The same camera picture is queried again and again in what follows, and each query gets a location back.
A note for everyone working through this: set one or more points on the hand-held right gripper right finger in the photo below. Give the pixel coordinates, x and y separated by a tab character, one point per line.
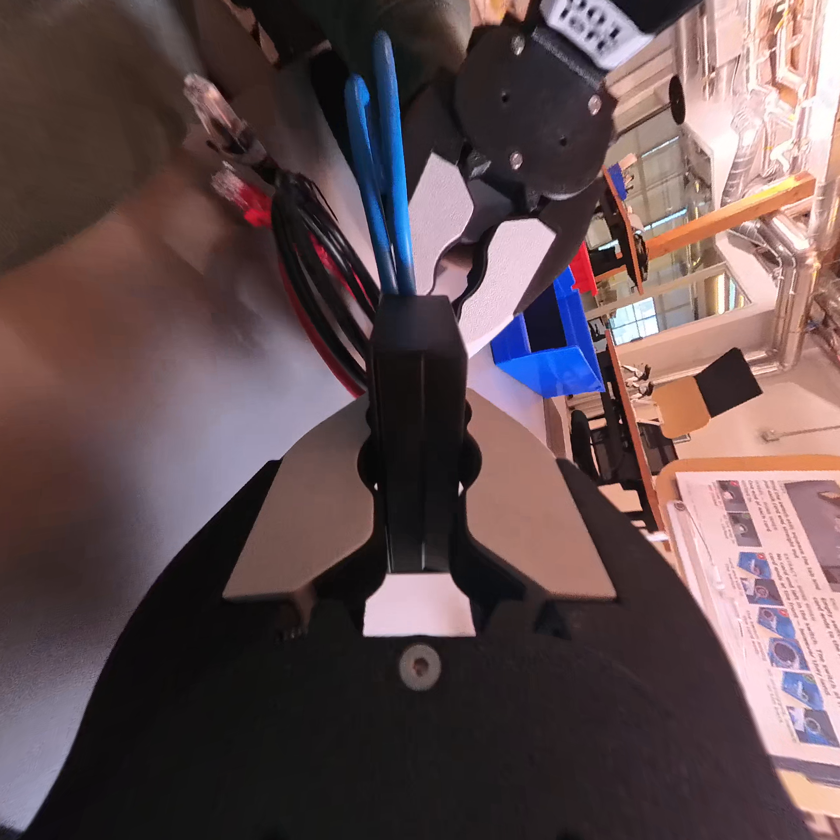
525	512

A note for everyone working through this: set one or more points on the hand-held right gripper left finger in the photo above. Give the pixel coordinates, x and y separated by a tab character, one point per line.
308	512

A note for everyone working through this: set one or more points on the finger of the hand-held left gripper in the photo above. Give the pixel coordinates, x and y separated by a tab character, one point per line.
515	262
436	210

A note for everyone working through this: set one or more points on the blue plastic bin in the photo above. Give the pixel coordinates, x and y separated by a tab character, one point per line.
544	374

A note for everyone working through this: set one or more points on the black network switch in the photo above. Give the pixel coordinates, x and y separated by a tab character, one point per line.
413	394

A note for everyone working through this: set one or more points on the tan and black chair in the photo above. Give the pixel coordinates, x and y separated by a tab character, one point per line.
682	407

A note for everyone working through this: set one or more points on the silver ventilation duct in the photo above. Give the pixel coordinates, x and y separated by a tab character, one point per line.
794	275

